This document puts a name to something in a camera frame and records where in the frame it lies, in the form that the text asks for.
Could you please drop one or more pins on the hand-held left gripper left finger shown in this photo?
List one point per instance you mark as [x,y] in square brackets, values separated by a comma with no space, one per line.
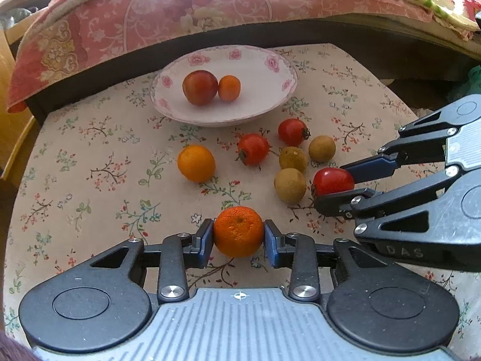
[206,241]

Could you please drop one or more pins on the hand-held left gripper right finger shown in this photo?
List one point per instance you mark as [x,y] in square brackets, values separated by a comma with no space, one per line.
[271,247]

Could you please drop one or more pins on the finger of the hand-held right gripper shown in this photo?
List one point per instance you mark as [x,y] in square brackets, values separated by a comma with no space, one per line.
[370,168]
[330,203]

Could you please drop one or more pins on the red tomato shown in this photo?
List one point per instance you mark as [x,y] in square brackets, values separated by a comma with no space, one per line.
[332,181]
[253,149]
[293,131]

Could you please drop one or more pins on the large orange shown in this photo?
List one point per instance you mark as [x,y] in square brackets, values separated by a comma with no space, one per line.
[238,232]
[196,163]

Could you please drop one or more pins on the brown longan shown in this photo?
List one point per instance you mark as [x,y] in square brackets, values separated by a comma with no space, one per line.
[322,148]
[293,158]
[289,185]

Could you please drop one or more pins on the pink flowered white plate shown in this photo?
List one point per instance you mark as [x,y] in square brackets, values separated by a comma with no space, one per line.
[244,111]

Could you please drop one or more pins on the floral tablecloth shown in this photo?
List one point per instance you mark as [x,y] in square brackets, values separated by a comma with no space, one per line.
[94,180]

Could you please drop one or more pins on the green plastic bag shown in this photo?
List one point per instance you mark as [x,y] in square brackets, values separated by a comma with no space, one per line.
[468,82]

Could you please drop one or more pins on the small orange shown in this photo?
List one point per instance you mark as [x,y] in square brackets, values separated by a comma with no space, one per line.
[229,88]

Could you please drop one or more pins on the maroon fuzzy clothing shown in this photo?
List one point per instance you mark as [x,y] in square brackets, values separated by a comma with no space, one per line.
[13,349]

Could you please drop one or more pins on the wooden cabinet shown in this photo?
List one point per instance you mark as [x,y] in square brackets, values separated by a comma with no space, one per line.
[15,128]

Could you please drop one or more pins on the pink floral bedsheet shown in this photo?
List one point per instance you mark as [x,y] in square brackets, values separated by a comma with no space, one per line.
[169,11]

